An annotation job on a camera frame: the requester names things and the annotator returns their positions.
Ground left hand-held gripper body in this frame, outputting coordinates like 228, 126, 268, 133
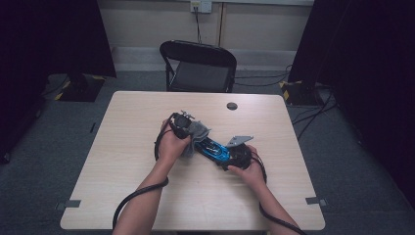
168, 110, 196, 140

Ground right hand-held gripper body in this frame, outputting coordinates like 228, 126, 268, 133
224, 134, 254, 171

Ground blue toy car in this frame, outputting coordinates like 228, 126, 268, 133
194, 136, 235, 168

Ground person's right hand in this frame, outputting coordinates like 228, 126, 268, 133
227, 145, 267, 191

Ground person's left hand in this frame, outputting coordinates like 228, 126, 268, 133
158, 118, 193, 168

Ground black folding chair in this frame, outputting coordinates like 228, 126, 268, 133
159, 39, 238, 94

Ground black stand base yellow tape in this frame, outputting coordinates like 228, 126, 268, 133
54, 72, 108, 103
279, 79, 325, 108

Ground grey tape strip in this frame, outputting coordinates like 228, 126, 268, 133
55, 199, 82, 212
305, 196, 328, 208

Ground wide dark curtain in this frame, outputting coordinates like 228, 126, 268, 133
0, 0, 117, 165

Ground black floor cable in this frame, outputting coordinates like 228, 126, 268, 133
296, 88, 335, 142
233, 76, 289, 88
234, 64, 293, 80
291, 94, 338, 126

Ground right hand-held gripper black cable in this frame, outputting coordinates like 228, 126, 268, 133
250, 152, 308, 235

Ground hand-held gripper black cable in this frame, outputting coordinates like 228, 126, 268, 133
112, 113, 174, 230
250, 152, 308, 235

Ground left hand-held gripper black cable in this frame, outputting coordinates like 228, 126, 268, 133
112, 113, 174, 230

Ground black socket cable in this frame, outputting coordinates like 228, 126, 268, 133
194, 7, 203, 44

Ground white wall socket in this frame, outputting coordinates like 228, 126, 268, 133
190, 0, 213, 15

